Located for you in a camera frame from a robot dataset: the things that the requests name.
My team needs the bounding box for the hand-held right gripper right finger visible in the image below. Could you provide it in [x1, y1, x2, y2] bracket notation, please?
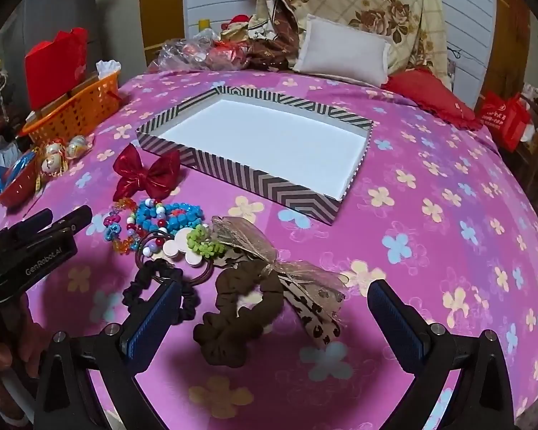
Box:
[368, 279, 518, 430]

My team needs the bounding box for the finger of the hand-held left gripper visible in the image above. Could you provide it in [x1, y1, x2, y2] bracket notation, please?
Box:
[0, 210, 53, 252]
[9, 206, 93, 284]

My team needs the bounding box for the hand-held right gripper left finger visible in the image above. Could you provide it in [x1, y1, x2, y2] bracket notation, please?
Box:
[29, 278, 181, 430]

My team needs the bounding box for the black scrunchie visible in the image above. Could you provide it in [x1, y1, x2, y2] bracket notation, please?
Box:
[122, 260, 200, 325]

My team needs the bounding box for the translucent multicolour bead bracelet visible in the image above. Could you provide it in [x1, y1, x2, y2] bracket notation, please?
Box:
[103, 197, 140, 256]

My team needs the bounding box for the round mixed bead bracelet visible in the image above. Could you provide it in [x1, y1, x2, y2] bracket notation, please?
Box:
[126, 215, 171, 257]

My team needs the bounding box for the leopard print ribbon bow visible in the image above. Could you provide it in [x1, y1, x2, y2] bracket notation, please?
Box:
[211, 216, 346, 349]

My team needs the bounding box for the white mouse charm hair tie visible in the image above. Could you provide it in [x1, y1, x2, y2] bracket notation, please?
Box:
[134, 228, 218, 288]

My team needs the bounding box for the brown scrunchie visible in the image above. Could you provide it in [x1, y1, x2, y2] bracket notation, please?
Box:
[194, 260, 284, 366]

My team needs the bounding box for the green bead hair tie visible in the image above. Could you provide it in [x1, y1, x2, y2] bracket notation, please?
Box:
[186, 225, 225, 256]

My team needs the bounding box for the blue bead bracelet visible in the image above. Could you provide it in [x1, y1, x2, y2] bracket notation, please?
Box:
[164, 203, 206, 234]
[134, 201, 167, 234]

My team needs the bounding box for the red sequin bow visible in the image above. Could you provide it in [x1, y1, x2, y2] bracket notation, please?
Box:
[112, 145, 181, 201]

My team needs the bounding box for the striped cardboard box tray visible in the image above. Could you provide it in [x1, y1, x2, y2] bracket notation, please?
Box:
[136, 84, 375, 226]

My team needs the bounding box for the person's left hand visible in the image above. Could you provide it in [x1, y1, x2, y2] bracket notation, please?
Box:
[0, 296, 48, 379]

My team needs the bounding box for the red plastic bowl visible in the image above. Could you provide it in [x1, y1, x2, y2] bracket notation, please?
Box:
[0, 152, 39, 207]

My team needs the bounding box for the white plastic bag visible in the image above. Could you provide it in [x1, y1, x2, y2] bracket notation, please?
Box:
[0, 137, 28, 171]

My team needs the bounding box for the pink floral bed sheet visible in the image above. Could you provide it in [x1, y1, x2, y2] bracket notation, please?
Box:
[0, 69, 538, 430]

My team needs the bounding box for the orange plastic basket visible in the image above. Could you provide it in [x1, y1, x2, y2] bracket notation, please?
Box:
[22, 72, 122, 144]

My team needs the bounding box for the red paper gift bag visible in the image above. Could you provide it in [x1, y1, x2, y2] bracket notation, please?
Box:
[24, 28, 90, 110]

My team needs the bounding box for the white tissue paper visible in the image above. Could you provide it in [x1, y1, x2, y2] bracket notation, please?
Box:
[96, 59, 121, 82]

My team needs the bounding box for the red ruffled pillow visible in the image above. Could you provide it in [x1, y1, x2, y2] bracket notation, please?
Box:
[381, 69, 482, 132]

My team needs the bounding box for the red shopping bag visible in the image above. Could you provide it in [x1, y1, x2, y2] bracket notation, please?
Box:
[480, 91, 538, 153]

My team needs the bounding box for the clear plastic bag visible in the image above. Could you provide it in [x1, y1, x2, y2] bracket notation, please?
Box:
[155, 29, 247, 72]

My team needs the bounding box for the wooden door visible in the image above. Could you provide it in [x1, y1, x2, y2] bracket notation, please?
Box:
[139, 0, 184, 63]

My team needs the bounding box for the small white pillow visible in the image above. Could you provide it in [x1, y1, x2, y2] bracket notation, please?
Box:
[292, 14, 393, 87]

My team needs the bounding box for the red and white plush toy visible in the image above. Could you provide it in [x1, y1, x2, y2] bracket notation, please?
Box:
[220, 15, 252, 39]

